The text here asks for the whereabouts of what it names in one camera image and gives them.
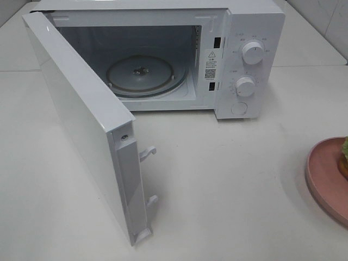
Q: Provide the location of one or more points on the round door release button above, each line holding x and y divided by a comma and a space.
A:
239, 108

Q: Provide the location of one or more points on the pink round plate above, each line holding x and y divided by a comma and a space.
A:
325, 182

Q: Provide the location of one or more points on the white warning label sticker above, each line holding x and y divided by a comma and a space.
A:
210, 64

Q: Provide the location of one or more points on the glass microwave turntable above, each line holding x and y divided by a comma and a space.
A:
147, 72

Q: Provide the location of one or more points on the burger with lettuce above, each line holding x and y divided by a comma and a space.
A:
342, 162

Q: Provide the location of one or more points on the white microwave door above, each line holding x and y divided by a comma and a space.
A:
99, 125

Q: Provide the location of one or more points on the white microwave oven body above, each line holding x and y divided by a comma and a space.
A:
100, 31

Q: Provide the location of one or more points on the white control knob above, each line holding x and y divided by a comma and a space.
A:
245, 86
252, 52

